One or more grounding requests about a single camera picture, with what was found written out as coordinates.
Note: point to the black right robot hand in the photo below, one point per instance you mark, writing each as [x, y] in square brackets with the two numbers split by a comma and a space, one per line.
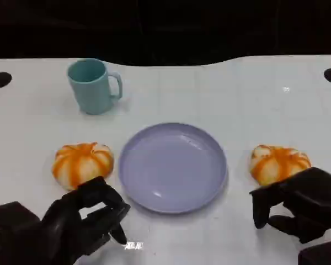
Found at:
[314, 198]

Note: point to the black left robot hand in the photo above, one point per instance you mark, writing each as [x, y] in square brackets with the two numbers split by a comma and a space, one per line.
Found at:
[66, 220]

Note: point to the orange white toy bread roll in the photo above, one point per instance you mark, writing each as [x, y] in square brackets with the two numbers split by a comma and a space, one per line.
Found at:
[275, 163]
[81, 163]

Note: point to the lilac plate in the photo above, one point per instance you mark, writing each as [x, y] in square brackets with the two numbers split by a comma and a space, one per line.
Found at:
[172, 171]

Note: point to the pale green mug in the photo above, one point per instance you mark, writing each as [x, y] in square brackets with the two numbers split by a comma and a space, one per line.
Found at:
[91, 91]

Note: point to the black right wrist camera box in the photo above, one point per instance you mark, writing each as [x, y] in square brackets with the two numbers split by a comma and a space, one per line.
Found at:
[322, 254]

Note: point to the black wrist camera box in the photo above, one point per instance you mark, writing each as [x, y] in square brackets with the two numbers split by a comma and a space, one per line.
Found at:
[11, 232]
[322, 254]

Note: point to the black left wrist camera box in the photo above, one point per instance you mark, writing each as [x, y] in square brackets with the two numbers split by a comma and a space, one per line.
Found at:
[11, 232]

